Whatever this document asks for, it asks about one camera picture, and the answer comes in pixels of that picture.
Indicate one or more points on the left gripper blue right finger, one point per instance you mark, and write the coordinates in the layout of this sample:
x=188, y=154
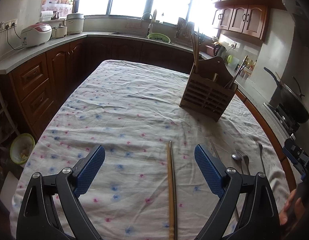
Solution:
x=259, y=218

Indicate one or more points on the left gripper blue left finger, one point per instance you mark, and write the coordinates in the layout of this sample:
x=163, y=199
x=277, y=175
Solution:
x=38, y=218

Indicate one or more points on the steel spoon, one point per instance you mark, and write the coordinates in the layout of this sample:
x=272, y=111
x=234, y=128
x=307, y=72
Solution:
x=238, y=160

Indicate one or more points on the metal chopstick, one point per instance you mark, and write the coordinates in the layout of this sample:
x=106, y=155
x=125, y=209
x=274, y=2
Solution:
x=174, y=187
x=239, y=70

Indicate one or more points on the kitchen faucet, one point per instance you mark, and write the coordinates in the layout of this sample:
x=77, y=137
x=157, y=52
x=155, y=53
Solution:
x=150, y=27

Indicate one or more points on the right hand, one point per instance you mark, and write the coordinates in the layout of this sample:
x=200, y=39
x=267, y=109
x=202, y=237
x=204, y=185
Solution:
x=292, y=211

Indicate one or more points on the black wok with lid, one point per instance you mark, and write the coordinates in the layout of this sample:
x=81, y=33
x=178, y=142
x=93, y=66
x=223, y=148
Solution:
x=291, y=102

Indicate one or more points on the green trash bin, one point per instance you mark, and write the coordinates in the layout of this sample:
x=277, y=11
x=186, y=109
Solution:
x=21, y=148

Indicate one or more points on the metal chopstick on table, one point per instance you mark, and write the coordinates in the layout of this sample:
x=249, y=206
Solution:
x=174, y=187

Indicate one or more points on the wooden utensil holder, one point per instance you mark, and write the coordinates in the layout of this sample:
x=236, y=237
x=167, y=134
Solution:
x=209, y=89

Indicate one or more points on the green white pitcher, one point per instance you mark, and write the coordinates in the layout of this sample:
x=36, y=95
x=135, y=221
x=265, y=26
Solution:
x=232, y=61

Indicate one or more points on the floral white tablecloth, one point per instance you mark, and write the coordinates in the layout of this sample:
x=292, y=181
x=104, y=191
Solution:
x=132, y=109

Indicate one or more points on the steel electric kettle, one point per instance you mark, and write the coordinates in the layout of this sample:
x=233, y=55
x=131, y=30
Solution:
x=218, y=49

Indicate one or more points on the dark wood chopstick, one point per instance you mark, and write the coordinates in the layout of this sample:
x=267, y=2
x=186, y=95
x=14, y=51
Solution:
x=198, y=46

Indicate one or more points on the dish drying rack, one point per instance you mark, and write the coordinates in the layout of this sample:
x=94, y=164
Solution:
x=184, y=29

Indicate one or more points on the red white rice cooker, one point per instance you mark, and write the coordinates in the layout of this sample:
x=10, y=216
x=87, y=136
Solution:
x=36, y=34

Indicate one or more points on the small white pot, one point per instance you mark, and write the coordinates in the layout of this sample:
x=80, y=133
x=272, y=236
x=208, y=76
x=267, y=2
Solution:
x=59, y=32

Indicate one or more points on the green colander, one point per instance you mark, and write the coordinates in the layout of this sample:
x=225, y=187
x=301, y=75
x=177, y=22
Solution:
x=159, y=37

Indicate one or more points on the upper wooden wall cabinets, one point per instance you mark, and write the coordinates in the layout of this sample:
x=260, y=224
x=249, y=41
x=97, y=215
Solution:
x=247, y=17

